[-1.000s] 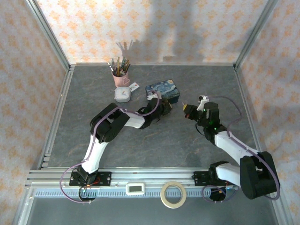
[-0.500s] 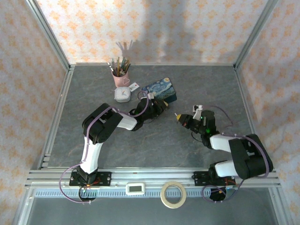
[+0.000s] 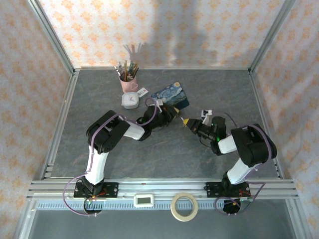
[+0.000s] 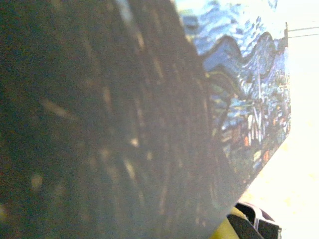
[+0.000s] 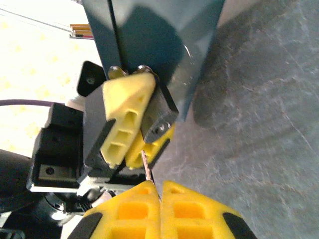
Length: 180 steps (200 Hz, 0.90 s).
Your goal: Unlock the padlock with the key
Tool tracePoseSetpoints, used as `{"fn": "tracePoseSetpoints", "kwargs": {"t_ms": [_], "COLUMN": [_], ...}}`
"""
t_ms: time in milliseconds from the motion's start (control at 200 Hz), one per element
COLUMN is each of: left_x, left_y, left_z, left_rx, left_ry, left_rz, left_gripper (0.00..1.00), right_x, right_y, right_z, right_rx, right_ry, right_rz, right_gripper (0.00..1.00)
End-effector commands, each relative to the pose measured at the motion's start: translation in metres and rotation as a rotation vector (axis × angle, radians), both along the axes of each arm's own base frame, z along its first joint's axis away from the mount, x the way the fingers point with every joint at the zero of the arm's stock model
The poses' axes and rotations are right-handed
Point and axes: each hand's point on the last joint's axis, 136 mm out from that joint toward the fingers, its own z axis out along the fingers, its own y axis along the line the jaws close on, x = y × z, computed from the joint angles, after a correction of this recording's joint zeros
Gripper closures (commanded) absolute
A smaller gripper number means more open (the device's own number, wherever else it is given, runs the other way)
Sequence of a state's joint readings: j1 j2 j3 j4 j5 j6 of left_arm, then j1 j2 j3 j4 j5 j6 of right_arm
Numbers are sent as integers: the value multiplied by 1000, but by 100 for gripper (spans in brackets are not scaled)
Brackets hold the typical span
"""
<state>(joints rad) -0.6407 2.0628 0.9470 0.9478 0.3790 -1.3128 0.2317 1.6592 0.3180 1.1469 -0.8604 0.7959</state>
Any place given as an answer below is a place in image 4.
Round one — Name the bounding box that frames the black box with painting print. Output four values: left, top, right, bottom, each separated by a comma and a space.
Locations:
0, 0, 293, 239

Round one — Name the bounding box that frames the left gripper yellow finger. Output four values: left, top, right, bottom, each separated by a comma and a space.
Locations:
210, 207, 240, 239

